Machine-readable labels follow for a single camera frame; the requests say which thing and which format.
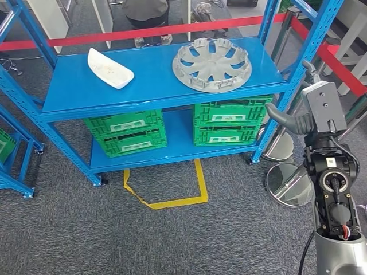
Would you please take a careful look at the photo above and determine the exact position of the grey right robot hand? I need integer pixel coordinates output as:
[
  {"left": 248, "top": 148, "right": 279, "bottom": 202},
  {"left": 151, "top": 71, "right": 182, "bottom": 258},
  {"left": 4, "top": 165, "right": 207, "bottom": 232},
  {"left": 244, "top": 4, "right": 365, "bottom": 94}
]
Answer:
[{"left": 265, "top": 60, "right": 322, "bottom": 136}]

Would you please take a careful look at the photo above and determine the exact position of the grey plastic wheel hubcap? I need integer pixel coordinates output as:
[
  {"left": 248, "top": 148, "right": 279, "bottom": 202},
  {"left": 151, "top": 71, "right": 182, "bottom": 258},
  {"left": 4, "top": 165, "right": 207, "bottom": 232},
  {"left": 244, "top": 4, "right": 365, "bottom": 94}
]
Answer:
[{"left": 172, "top": 37, "right": 253, "bottom": 94}]

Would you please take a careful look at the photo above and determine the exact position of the blue metal shelf rack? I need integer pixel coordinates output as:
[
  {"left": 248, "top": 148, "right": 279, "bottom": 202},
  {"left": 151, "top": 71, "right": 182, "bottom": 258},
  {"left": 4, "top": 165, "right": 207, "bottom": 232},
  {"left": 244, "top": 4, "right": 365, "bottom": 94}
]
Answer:
[{"left": 0, "top": 0, "right": 344, "bottom": 187}]

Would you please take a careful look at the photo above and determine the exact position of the white plastic cover part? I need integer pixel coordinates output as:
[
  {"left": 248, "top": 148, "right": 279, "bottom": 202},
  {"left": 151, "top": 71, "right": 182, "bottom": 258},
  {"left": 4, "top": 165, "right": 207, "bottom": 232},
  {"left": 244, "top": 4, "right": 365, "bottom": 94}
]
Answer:
[{"left": 87, "top": 47, "right": 135, "bottom": 91}]

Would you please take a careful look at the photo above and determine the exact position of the red barrier belt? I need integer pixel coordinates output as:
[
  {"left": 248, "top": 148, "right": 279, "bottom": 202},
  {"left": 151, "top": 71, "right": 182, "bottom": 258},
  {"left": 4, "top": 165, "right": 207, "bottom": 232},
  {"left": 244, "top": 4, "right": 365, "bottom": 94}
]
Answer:
[
  {"left": 291, "top": 17, "right": 367, "bottom": 97},
  {"left": 0, "top": 13, "right": 288, "bottom": 52}
]

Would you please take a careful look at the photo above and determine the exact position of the black microwave oven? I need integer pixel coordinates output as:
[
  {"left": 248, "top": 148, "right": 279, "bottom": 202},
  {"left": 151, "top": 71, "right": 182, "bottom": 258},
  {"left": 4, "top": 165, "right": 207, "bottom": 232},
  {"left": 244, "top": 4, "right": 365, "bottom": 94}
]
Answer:
[{"left": 227, "top": 0, "right": 260, "bottom": 7}]

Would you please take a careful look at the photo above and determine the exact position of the grey bag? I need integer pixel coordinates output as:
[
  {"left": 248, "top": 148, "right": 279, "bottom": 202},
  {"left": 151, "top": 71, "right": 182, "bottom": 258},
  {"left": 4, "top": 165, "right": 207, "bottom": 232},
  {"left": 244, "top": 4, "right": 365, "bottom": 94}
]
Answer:
[{"left": 191, "top": 2, "right": 230, "bottom": 39}]

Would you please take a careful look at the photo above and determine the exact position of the person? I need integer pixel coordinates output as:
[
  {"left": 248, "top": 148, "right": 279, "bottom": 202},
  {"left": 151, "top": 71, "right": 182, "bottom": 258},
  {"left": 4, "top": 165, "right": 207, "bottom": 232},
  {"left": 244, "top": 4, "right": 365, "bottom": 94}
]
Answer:
[{"left": 123, "top": 0, "right": 174, "bottom": 48}]

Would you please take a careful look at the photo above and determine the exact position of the small blue metal rack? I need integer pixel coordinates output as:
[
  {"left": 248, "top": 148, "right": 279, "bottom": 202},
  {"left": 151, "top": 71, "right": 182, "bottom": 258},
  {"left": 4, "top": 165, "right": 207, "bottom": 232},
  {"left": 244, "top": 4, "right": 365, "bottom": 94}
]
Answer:
[{"left": 0, "top": 102, "right": 45, "bottom": 199}]

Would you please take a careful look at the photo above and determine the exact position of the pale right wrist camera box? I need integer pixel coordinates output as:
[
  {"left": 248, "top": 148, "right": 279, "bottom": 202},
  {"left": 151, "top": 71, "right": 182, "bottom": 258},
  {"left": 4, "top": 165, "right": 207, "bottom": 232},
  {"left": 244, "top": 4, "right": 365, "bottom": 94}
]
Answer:
[{"left": 301, "top": 80, "right": 348, "bottom": 134}]

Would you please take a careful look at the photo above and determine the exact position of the white table frame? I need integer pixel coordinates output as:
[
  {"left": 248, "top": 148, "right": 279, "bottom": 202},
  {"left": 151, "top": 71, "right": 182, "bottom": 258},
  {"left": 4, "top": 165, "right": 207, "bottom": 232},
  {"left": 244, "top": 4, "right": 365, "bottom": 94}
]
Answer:
[{"left": 324, "top": 0, "right": 367, "bottom": 96}]

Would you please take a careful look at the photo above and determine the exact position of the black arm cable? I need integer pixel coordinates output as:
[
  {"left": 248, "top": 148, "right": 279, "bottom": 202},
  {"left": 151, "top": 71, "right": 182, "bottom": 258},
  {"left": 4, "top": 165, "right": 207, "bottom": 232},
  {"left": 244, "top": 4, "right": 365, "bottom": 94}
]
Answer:
[{"left": 298, "top": 229, "right": 316, "bottom": 275}]

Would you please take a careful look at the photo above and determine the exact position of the metal chair frame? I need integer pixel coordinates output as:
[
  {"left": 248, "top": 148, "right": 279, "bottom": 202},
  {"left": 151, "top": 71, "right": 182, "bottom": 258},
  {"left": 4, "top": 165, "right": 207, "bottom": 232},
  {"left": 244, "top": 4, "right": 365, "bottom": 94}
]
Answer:
[{"left": 57, "top": 0, "right": 78, "bottom": 25}]

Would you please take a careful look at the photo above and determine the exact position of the white floor cable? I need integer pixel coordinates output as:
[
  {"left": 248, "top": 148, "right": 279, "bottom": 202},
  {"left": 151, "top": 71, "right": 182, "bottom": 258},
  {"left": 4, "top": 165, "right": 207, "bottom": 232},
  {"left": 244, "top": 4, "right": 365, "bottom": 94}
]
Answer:
[{"left": 0, "top": 54, "right": 58, "bottom": 76}]

